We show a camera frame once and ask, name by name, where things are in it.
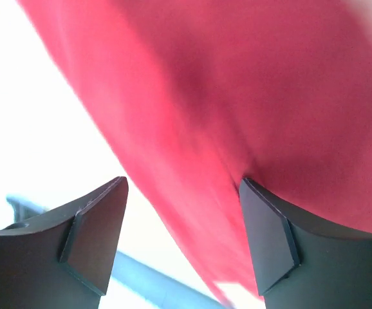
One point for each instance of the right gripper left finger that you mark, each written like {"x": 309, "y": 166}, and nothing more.
{"x": 64, "y": 257}

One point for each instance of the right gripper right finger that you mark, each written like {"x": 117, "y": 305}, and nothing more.
{"x": 301, "y": 260}

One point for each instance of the red t shirt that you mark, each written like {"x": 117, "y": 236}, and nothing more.
{"x": 192, "y": 96}

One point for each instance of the aluminium front rail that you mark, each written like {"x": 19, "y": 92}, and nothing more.
{"x": 136, "y": 285}

